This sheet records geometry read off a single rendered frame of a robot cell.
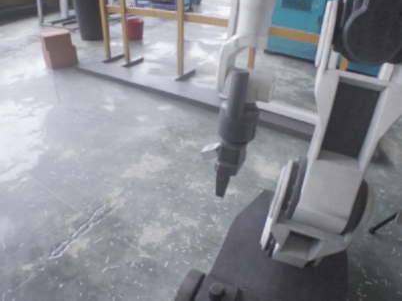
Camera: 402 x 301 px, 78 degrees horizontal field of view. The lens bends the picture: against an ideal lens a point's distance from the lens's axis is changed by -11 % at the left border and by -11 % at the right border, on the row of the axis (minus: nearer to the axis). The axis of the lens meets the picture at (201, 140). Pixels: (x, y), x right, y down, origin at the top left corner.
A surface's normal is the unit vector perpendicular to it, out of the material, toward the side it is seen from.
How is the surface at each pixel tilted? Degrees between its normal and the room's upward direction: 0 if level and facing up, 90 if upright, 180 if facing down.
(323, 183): 66
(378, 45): 90
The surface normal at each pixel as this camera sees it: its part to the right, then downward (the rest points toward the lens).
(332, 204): -0.34, 0.13
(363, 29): -0.39, 0.51
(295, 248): -0.16, -0.46
